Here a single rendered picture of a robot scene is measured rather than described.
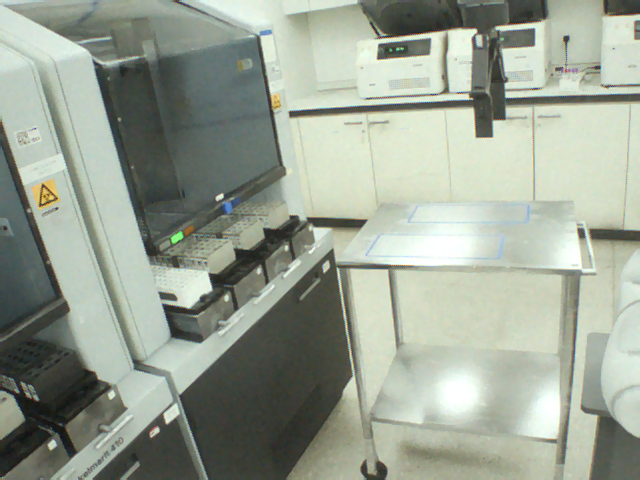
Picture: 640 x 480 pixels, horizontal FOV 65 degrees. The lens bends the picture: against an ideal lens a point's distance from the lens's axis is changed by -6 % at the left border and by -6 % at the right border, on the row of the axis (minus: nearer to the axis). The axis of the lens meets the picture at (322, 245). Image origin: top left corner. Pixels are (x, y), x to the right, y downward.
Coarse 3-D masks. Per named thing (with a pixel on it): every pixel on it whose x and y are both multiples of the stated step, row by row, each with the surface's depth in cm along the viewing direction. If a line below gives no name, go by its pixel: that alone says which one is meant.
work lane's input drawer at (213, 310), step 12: (216, 288) 136; (204, 300) 130; (216, 300) 132; (228, 300) 136; (168, 312) 130; (180, 312) 129; (192, 312) 127; (204, 312) 128; (216, 312) 132; (228, 312) 136; (168, 324) 132; (180, 324) 130; (192, 324) 128; (204, 324) 128; (216, 324) 132; (228, 324) 131; (204, 336) 128
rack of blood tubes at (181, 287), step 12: (156, 276) 137; (168, 276) 135; (180, 276) 134; (192, 276) 133; (204, 276) 133; (156, 288) 131; (168, 288) 129; (180, 288) 128; (192, 288) 129; (204, 288) 133; (168, 300) 131; (180, 300) 128; (192, 300) 129
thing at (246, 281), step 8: (248, 264) 147; (256, 264) 147; (232, 272) 146; (240, 272) 143; (248, 272) 144; (256, 272) 146; (216, 280) 141; (224, 280) 140; (232, 280) 139; (240, 280) 141; (248, 280) 143; (256, 280) 147; (264, 280) 150; (232, 288) 138; (240, 288) 140; (248, 288) 143; (256, 288) 147; (272, 288) 146; (232, 296) 139; (240, 296) 140; (248, 296) 144; (256, 296) 144; (264, 296) 143; (240, 304) 141; (256, 304) 139
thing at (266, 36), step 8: (264, 32) 158; (264, 40) 158; (272, 40) 162; (264, 48) 158; (272, 48) 162; (264, 56) 159; (272, 56) 162; (272, 64) 163; (272, 72) 163; (272, 96) 164; (280, 104) 168; (280, 112) 168; (280, 120) 169
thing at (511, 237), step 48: (384, 240) 147; (432, 240) 142; (480, 240) 138; (528, 240) 133; (576, 240) 129; (576, 288) 118; (384, 384) 174; (432, 384) 170; (480, 384) 166; (528, 384) 162; (480, 432) 148; (528, 432) 144
